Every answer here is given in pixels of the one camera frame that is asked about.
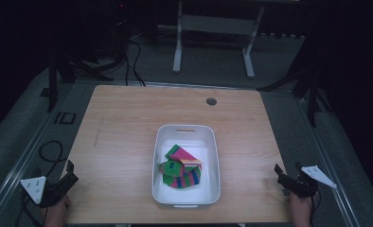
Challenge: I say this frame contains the black cable loop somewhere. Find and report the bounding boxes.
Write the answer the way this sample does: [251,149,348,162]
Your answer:
[37,139,66,178]

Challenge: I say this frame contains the white plastic bin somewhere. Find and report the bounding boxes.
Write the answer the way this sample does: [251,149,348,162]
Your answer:
[151,124,222,209]

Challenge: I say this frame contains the white metal desk frame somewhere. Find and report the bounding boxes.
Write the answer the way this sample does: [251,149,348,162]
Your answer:
[172,0,268,79]

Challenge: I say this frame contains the green pink blue striped sock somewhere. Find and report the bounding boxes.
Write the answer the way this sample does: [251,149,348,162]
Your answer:
[159,160,203,190]

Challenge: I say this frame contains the person's right hand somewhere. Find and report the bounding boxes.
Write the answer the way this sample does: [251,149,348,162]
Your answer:
[289,191,315,227]

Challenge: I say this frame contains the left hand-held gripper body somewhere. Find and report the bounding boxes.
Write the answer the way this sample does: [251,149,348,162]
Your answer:
[20,172,76,209]

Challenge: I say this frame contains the black floor cable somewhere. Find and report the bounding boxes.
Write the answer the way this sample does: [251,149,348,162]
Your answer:
[123,39,147,87]

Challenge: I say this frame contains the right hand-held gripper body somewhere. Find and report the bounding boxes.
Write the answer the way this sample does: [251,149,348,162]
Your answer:
[276,165,338,200]

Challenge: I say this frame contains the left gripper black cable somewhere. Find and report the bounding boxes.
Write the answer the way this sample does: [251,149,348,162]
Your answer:
[14,188,47,227]

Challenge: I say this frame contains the person's left hand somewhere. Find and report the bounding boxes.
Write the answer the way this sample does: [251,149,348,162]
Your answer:
[43,194,72,227]

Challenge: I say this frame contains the black metal stand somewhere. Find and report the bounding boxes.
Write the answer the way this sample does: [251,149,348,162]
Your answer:
[256,37,332,129]
[45,51,115,114]

